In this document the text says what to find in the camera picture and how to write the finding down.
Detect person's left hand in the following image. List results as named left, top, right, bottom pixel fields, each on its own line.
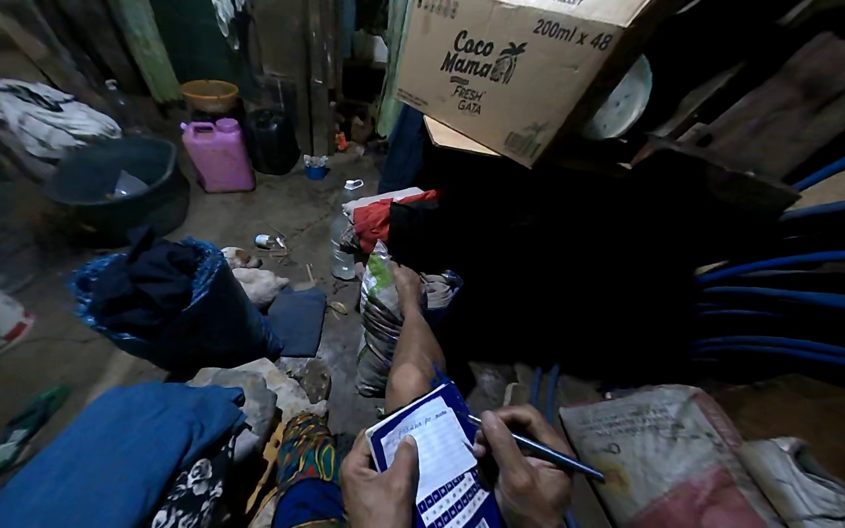
left=340, top=429, right=421, bottom=528

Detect person's right hand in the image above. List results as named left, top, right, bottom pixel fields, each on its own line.
left=472, top=405, right=575, bottom=528

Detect blue white notebook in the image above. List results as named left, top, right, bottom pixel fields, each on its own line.
left=365, top=378, right=504, bottom=528

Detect dark blue pen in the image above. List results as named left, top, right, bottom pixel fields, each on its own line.
left=468, top=414, right=606, bottom=483

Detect white pink printed sack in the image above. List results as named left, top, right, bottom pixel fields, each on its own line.
left=559, top=384, right=786, bottom=528

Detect person's legs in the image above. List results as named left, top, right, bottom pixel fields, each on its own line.
left=273, top=263, right=448, bottom=528

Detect white green plastic sack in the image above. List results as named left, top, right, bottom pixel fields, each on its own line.
left=355, top=241, right=406, bottom=398

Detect flat grey-blue cloth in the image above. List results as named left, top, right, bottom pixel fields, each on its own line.
left=267, top=285, right=327, bottom=359

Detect blue container with cloth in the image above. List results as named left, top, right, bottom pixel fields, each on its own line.
left=420, top=269, right=464, bottom=325

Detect black white floral cloth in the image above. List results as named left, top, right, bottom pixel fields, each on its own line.
left=150, top=429, right=240, bottom=528

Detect white brown puppy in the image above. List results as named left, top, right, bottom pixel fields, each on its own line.
left=220, top=246, right=290, bottom=310

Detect blue woven sack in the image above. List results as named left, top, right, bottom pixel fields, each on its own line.
left=68, top=236, right=284, bottom=374

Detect clear plastic water bottle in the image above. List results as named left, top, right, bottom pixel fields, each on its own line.
left=330, top=179, right=365, bottom=282

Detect red cloth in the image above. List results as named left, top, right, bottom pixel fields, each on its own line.
left=352, top=190, right=441, bottom=254

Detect blue cloth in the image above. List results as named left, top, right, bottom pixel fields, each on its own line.
left=0, top=382, right=247, bottom=528

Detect silvery white sack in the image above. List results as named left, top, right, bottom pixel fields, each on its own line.
left=736, top=437, right=845, bottom=528

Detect dark navy cloth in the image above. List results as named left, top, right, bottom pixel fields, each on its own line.
left=92, top=227, right=202, bottom=334

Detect light wooden board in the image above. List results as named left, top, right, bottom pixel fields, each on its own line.
left=423, top=115, right=503, bottom=158

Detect black jerrycan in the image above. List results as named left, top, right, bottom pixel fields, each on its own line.
left=245, top=109, right=301, bottom=176

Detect pink jerrycan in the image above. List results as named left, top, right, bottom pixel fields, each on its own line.
left=180, top=118, right=257, bottom=194

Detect white round plate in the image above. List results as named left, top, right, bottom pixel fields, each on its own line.
left=582, top=55, right=653, bottom=142

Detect green slipper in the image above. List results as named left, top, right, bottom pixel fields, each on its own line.
left=0, top=386, right=70, bottom=474

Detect large dark round tub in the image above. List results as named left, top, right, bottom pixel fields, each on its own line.
left=44, top=136, right=191, bottom=246

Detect cardboard box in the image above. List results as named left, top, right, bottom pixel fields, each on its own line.
left=396, top=0, right=688, bottom=170

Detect pale green curtain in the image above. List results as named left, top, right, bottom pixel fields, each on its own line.
left=376, top=0, right=416, bottom=138

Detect orange basin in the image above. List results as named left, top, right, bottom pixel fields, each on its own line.
left=180, top=79, right=240, bottom=114

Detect clear empty bottle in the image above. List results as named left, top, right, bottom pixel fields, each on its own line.
left=105, top=79, right=142, bottom=137

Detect hanging white cloth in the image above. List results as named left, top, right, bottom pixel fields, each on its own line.
left=211, top=0, right=247, bottom=51

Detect white black cloth bundle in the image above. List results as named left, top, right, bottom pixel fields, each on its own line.
left=0, top=78, right=123, bottom=161

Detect bundle of blue hoses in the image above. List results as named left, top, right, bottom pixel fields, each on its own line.
left=690, top=141, right=845, bottom=376

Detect wooden post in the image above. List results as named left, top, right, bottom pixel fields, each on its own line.
left=304, top=0, right=340, bottom=156

